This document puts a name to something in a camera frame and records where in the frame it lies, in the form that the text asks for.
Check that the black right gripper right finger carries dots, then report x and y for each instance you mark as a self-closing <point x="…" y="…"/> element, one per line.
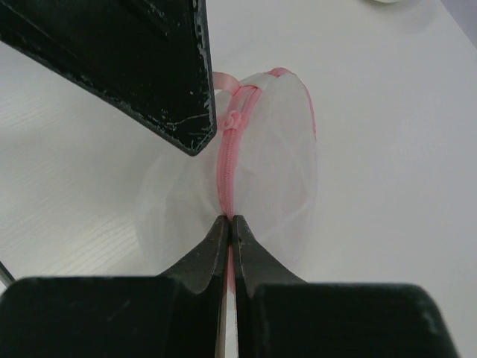
<point x="281" y="315"/>

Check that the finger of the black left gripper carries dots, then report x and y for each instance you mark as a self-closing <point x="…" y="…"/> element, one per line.
<point x="149" y="59"/>

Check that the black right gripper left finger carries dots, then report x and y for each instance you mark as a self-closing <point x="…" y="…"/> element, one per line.
<point x="178" y="313"/>

